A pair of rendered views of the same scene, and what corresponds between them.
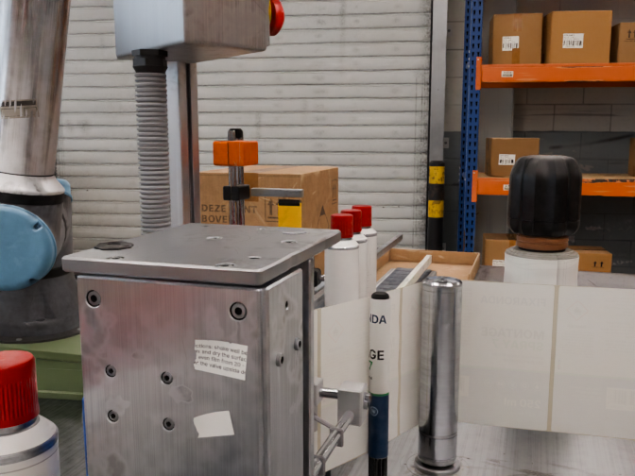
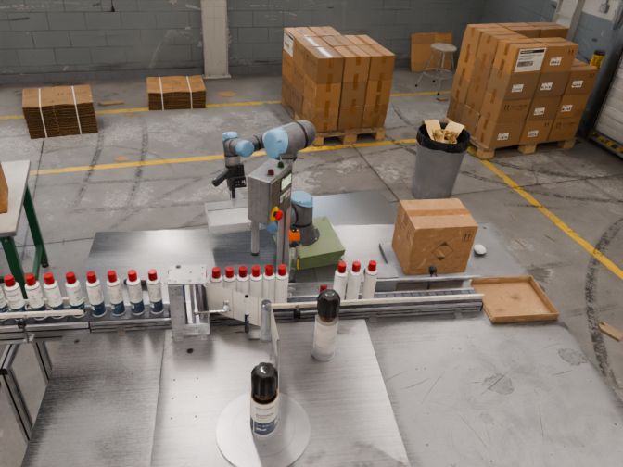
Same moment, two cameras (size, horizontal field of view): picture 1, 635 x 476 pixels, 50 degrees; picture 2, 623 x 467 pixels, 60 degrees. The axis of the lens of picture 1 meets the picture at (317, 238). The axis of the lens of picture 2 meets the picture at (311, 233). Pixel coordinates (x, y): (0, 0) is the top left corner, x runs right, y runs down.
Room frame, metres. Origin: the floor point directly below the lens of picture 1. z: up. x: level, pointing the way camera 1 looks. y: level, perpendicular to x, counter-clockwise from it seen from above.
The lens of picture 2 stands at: (0.05, -1.50, 2.43)
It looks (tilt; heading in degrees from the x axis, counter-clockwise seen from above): 35 degrees down; 62
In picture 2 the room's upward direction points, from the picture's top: 4 degrees clockwise
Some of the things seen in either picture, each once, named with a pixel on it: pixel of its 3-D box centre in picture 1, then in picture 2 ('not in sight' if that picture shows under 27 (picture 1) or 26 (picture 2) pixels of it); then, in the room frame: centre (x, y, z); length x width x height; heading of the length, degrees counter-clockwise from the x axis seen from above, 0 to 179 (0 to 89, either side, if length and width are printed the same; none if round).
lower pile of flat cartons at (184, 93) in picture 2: not in sight; (175, 92); (1.41, 4.58, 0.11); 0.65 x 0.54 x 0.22; 169
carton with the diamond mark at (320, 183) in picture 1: (272, 227); (432, 236); (1.57, 0.11, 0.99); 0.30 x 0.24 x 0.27; 164
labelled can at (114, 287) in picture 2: not in sight; (115, 293); (0.14, 0.24, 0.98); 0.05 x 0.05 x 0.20
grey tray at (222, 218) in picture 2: not in sight; (235, 215); (0.76, 0.61, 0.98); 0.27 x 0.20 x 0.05; 171
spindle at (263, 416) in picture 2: not in sight; (263, 399); (0.47, -0.50, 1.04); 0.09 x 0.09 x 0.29
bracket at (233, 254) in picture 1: (216, 246); (186, 274); (0.38, 0.06, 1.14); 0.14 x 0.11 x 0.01; 162
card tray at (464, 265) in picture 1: (424, 266); (513, 297); (1.77, -0.28, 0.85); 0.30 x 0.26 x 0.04; 162
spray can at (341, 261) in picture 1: (341, 282); (339, 283); (0.99, -0.04, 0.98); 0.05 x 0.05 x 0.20
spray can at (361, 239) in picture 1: (351, 274); (353, 282); (1.05, -0.05, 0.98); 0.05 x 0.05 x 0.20
